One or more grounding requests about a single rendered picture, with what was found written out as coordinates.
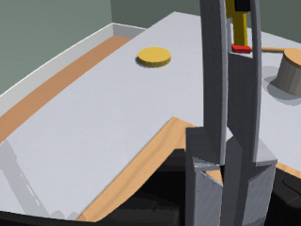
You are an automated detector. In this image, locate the yellow flat disc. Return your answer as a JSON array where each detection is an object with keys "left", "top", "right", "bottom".
[{"left": 138, "top": 48, "right": 170, "bottom": 68}]

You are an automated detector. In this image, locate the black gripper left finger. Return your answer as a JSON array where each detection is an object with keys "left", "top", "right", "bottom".
[{"left": 0, "top": 150, "right": 185, "bottom": 226}]

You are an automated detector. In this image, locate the grey canister with wooden lid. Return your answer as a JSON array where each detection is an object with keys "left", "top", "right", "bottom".
[{"left": 276, "top": 48, "right": 301, "bottom": 97}]

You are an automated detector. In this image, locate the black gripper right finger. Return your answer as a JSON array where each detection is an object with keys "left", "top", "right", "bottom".
[{"left": 263, "top": 167, "right": 301, "bottom": 226}]

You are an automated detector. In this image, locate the light wooden board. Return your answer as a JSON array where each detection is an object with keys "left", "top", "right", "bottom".
[{"left": 75, "top": 116, "right": 196, "bottom": 222}]

